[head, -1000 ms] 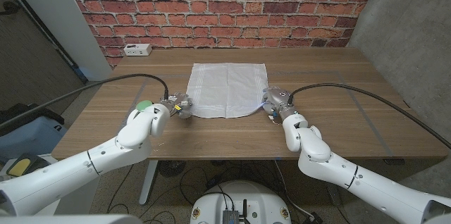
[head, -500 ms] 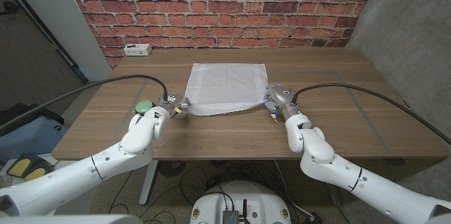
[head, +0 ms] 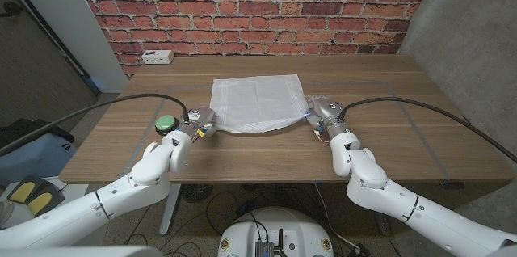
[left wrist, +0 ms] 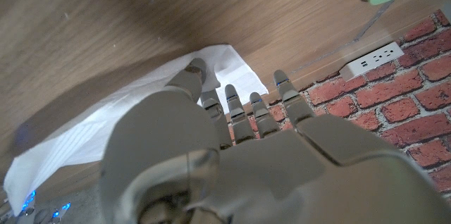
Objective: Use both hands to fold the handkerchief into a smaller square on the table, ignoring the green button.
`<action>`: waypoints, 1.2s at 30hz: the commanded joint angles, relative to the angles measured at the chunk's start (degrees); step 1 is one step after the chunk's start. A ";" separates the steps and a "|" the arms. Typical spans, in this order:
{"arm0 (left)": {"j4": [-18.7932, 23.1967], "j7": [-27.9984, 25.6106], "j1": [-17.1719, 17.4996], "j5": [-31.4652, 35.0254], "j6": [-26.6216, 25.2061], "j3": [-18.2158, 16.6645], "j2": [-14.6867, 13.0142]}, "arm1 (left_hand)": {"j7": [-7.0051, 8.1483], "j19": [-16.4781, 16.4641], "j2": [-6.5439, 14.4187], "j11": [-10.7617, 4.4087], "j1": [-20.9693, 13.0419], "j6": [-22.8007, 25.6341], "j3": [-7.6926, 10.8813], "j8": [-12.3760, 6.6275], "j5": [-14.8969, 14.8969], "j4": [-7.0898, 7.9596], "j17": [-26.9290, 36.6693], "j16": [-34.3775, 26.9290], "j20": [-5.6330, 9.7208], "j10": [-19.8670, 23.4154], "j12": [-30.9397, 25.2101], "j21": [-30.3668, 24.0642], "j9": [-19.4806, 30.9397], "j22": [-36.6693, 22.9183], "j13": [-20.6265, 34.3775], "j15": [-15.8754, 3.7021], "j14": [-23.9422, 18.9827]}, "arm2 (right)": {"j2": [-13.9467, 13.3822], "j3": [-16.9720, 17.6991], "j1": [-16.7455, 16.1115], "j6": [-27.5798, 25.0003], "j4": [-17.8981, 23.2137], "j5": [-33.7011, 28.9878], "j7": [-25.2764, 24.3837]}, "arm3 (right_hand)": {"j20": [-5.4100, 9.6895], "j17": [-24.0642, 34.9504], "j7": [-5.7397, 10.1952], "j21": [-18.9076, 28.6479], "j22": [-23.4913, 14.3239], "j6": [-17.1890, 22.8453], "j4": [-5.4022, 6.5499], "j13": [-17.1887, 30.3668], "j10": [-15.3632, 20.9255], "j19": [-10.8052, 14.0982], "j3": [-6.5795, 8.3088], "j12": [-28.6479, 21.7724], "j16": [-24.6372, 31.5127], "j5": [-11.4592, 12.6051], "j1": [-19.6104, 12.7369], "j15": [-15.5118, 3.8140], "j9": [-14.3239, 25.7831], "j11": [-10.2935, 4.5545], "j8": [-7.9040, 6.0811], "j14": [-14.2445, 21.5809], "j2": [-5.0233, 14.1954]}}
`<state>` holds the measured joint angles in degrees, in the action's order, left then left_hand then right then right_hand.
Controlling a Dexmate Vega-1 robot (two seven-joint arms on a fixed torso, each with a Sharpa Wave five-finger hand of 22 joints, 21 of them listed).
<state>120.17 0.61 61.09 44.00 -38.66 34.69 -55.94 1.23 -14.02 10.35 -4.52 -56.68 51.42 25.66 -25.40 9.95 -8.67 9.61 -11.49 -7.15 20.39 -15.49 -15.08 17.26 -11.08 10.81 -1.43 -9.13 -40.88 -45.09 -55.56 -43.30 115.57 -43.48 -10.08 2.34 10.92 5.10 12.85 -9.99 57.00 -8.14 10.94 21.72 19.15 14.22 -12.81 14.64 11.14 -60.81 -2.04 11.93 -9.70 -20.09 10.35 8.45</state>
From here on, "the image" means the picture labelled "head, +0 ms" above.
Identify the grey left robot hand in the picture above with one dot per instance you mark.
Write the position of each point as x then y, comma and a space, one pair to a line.
200, 121

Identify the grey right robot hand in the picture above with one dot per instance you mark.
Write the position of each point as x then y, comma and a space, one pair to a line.
329, 113

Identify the white handkerchief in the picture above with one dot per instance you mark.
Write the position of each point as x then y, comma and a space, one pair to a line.
258, 101

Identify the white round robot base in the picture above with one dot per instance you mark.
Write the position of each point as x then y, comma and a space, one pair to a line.
278, 224

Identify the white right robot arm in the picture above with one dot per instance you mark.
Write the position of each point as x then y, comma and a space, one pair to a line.
404, 204

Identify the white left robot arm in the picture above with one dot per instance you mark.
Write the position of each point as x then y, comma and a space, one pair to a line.
121, 200

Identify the green push button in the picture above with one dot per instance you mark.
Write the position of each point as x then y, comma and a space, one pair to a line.
166, 123

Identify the small black floor fan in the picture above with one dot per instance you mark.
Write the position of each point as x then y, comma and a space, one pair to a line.
196, 192

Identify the white power strip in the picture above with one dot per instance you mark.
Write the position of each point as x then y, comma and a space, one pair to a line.
157, 57

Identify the white table leg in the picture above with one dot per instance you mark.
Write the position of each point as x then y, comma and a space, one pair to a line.
169, 208

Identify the red brick printed backdrop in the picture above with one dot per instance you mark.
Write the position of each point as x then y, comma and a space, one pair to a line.
242, 6

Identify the grey table leg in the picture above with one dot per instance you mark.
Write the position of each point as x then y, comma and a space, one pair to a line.
383, 224

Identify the grey electronics box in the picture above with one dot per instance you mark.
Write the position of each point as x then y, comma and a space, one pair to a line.
263, 249

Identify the blue storage bin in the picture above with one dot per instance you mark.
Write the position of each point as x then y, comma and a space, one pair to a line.
36, 164

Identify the black cloth bag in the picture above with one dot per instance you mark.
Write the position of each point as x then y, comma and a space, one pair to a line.
28, 127

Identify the black yellow foot pedal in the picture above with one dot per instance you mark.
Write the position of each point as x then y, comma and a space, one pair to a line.
21, 192
40, 203

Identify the white pillar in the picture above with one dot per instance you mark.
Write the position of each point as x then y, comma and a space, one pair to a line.
60, 6

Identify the grey perforated panel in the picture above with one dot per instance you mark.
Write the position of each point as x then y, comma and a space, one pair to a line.
24, 39

